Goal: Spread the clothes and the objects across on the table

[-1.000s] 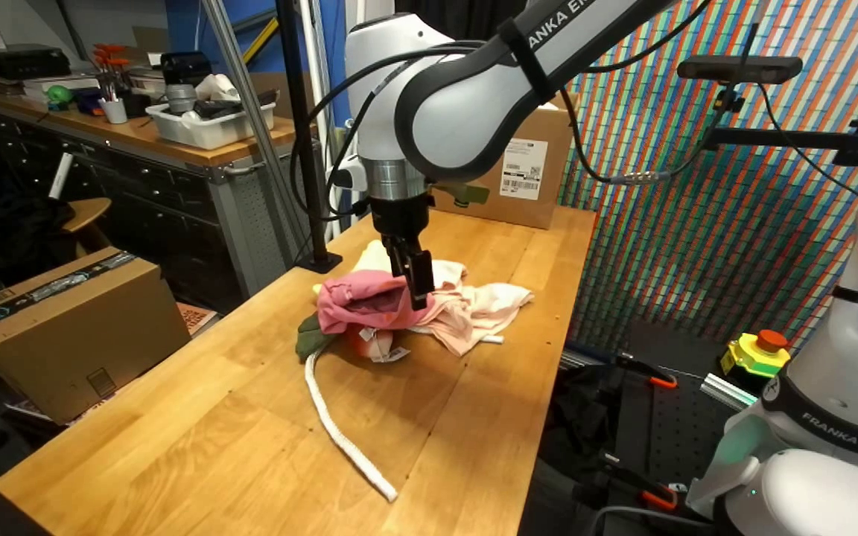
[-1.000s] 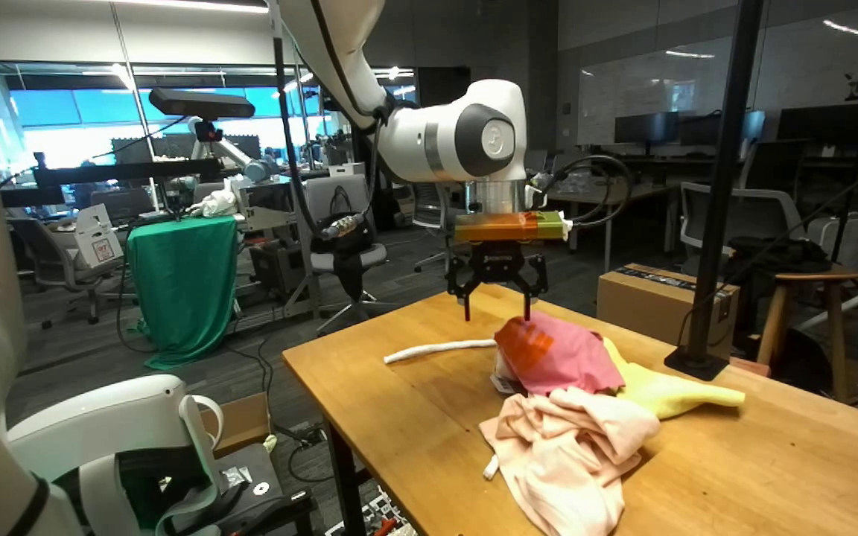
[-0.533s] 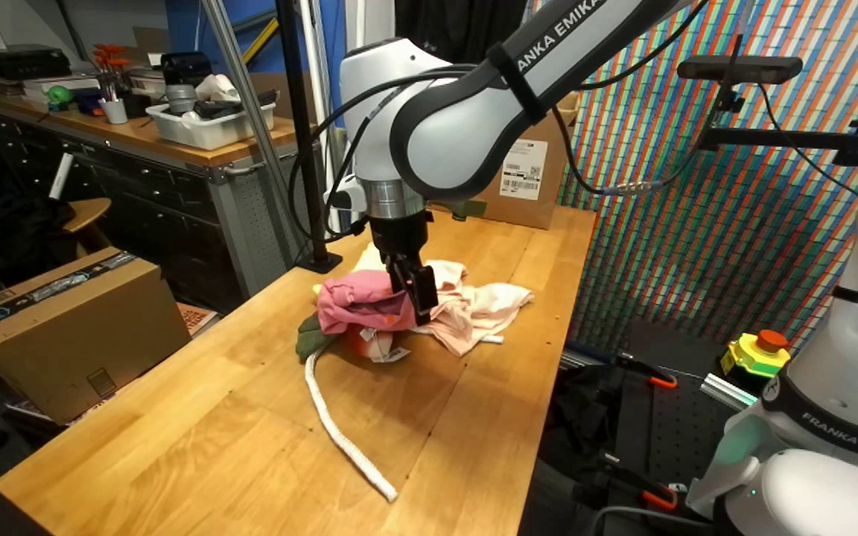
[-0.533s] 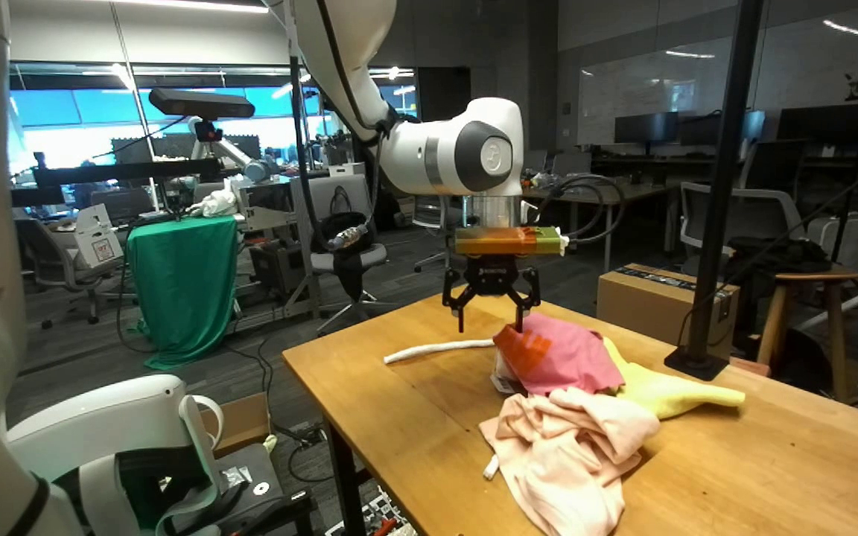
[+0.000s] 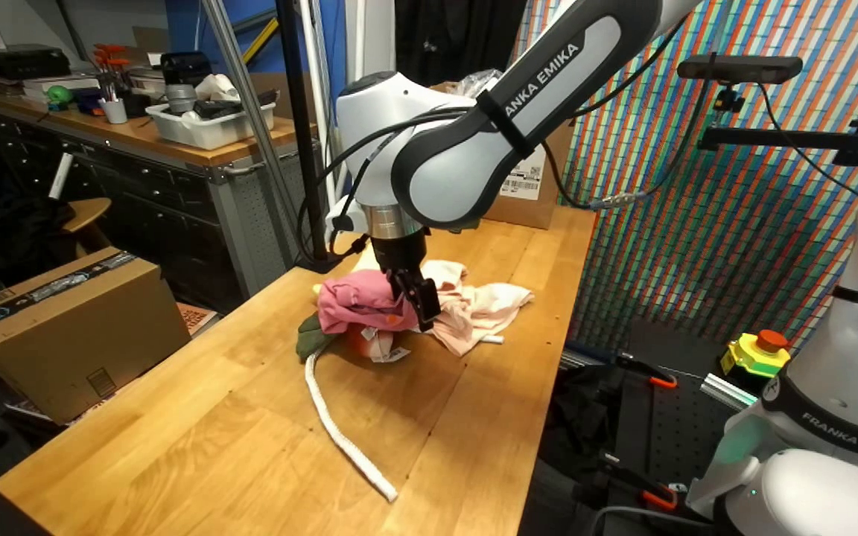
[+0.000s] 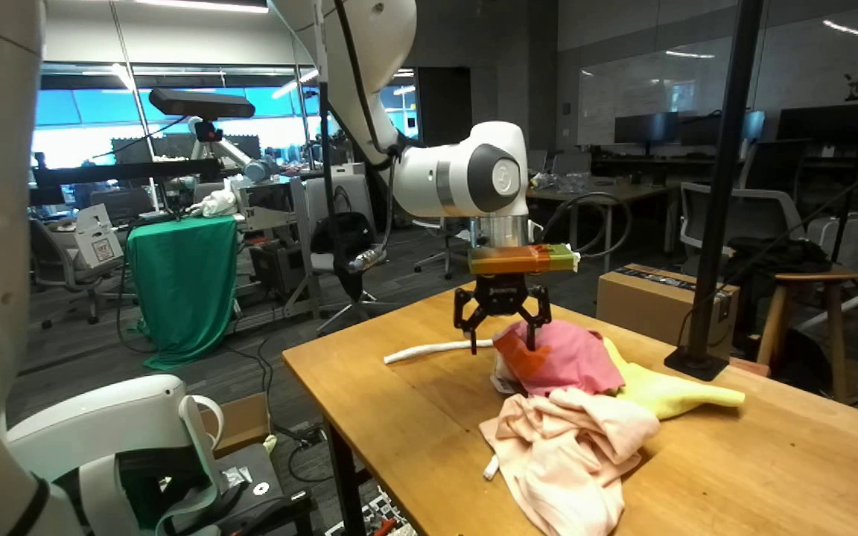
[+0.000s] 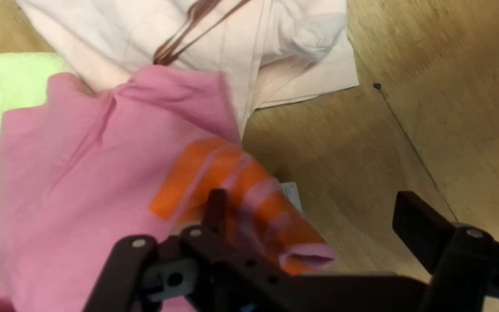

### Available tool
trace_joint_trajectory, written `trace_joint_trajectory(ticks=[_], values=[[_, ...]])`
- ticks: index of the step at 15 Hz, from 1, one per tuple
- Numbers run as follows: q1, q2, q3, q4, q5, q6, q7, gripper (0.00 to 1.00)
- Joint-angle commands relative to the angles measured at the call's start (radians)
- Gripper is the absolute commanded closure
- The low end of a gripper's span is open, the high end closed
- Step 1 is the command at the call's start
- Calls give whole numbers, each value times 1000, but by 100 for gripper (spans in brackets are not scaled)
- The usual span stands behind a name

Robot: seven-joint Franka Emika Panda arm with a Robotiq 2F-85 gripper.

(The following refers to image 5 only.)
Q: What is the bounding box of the black backpack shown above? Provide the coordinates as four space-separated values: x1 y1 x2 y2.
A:
0 167 84 291

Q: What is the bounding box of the white rope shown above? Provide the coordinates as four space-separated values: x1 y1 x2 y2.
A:
302 345 403 504

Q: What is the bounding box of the white cup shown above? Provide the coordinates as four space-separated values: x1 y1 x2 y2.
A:
99 91 131 129

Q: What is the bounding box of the wooden top counter cabinet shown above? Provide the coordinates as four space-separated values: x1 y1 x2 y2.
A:
0 87 312 300

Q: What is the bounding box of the yellow-green cloth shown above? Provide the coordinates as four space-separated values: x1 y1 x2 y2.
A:
291 313 339 367

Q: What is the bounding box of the yellow red emergency stop button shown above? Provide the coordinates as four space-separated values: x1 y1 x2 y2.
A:
719 324 796 382

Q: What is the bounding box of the peach cloth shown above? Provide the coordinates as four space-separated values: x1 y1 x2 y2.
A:
348 251 536 356

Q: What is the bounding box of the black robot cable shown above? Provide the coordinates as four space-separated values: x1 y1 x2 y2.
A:
291 0 716 263

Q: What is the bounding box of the red tomato plush with tag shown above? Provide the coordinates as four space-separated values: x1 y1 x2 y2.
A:
339 324 414 367

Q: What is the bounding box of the wooden stool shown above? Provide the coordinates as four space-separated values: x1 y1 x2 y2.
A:
0 194 113 257

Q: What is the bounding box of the black stereo camera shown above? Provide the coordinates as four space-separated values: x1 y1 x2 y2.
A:
677 53 808 112

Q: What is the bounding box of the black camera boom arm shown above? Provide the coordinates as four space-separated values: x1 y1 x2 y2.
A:
695 117 858 172

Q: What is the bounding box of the silver aluminium pole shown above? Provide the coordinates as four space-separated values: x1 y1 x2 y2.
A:
201 0 303 264

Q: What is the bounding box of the pink cloth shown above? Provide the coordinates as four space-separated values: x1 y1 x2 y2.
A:
312 267 423 340

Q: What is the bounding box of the cardboard box with white label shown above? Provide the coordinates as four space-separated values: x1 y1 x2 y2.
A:
485 117 576 231

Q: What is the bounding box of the black vertical pole stand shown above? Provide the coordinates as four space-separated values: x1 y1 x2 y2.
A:
275 0 345 278

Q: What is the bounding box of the cardboard box with black tape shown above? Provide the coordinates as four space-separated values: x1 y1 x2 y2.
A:
0 248 193 429

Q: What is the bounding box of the white plastic bin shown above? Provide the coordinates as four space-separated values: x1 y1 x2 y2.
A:
144 99 278 151

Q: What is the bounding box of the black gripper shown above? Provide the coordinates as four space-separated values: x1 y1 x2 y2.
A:
372 231 443 333

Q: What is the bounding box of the black orange clamp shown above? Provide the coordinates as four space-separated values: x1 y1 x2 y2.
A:
615 352 685 395
601 452 688 517

